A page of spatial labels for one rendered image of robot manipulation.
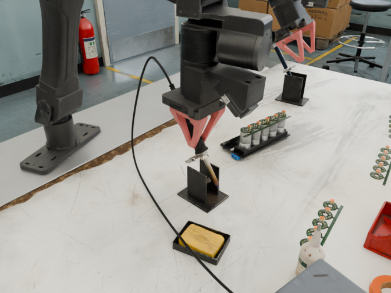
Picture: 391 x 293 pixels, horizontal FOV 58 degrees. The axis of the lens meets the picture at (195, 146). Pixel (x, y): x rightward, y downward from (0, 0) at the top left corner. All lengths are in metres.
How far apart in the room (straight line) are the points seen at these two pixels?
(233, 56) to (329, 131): 0.49
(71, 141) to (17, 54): 2.50
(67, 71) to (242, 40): 0.36
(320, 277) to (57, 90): 0.55
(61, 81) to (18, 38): 2.56
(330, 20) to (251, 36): 3.82
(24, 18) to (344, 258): 3.01
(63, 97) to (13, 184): 0.19
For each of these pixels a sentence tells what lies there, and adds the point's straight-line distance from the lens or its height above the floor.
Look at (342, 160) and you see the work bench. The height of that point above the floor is 0.75.
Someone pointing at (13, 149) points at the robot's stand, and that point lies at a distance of 0.90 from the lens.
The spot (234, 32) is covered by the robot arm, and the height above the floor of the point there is 1.06.
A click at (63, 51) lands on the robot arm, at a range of 0.70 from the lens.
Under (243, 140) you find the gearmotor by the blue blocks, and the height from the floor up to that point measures 0.79.
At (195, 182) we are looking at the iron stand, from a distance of 0.63.
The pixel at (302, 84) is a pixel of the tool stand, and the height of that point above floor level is 0.81.
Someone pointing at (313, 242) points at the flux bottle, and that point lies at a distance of 0.51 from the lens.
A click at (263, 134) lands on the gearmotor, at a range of 0.80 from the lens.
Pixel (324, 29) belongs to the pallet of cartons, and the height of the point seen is 0.22.
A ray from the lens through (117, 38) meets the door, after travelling 3.75.
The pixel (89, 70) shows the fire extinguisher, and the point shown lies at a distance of 3.46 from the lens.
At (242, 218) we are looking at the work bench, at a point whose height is 0.75.
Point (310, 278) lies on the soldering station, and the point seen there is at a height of 0.85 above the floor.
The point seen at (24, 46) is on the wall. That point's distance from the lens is 3.31.
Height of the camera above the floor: 1.18
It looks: 32 degrees down
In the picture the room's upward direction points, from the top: straight up
